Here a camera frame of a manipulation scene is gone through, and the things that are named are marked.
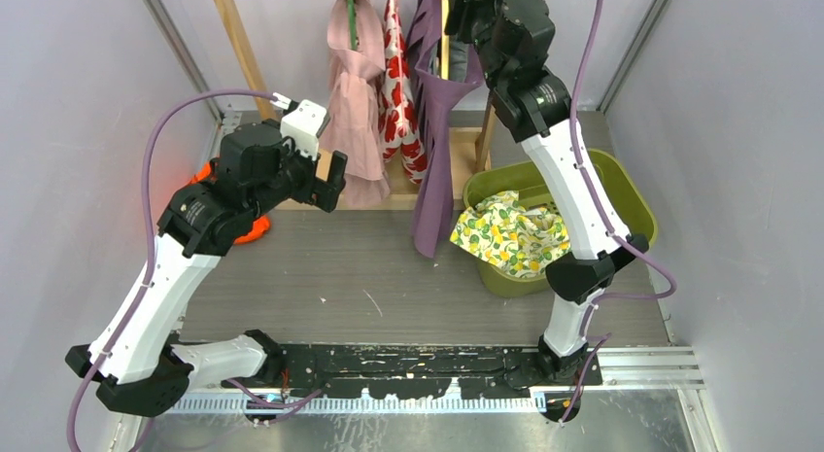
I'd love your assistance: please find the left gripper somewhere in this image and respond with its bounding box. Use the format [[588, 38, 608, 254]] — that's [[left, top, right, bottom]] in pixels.
[[247, 130, 346, 221]]

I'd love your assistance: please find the yellow hanger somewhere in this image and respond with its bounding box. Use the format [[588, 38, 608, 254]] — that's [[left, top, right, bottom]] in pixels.
[[438, 0, 450, 80]]

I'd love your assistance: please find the purple skirt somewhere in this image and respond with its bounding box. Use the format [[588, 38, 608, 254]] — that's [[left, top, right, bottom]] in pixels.
[[406, 0, 484, 259]]

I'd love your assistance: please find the lemon print skirt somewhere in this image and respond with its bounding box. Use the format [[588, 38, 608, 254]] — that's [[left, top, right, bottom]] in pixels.
[[449, 190, 571, 278]]

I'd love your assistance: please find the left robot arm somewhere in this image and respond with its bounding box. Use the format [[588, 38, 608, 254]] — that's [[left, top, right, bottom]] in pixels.
[[65, 120, 348, 417]]

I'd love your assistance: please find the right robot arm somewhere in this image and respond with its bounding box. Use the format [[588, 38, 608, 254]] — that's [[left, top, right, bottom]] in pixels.
[[444, 0, 649, 385]]

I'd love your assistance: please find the green hanger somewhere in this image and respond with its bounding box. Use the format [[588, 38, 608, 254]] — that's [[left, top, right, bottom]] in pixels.
[[346, 0, 359, 51]]

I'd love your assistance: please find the pink dress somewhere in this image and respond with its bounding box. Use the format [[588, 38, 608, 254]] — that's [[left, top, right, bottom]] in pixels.
[[321, 0, 391, 209]]

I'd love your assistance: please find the orange cloth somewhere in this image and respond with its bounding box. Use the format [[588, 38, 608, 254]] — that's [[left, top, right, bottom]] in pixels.
[[189, 160, 273, 247]]

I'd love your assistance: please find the red floral garment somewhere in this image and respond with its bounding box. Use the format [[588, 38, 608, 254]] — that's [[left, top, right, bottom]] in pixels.
[[378, 0, 429, 185]]

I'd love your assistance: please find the wooden clothes rack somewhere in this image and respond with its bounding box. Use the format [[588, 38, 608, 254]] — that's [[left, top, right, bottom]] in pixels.
[[212, 0, 497, 211]]

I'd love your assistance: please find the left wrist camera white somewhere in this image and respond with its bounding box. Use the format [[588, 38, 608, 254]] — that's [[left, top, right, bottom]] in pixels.
[[273, 98, 328, 161]]

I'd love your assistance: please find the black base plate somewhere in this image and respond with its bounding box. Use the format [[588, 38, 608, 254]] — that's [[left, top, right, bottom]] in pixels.
[[224, 344, 603, 421]]

